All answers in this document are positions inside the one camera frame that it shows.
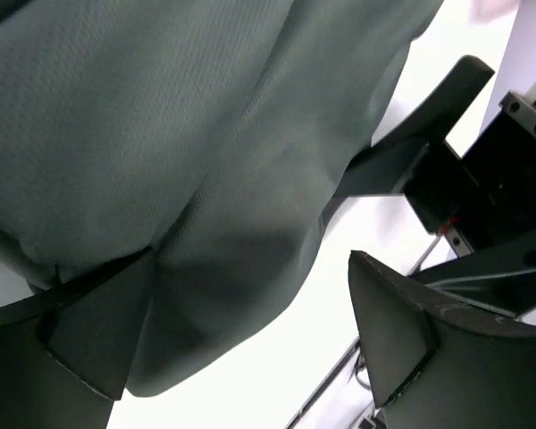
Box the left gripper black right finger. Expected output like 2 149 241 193
348 251 536 429

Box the dark grey t shirt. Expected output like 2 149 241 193
0 1 440 397

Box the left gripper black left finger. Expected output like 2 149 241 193
0 250 155 429

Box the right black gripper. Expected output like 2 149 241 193
334 55 536 316

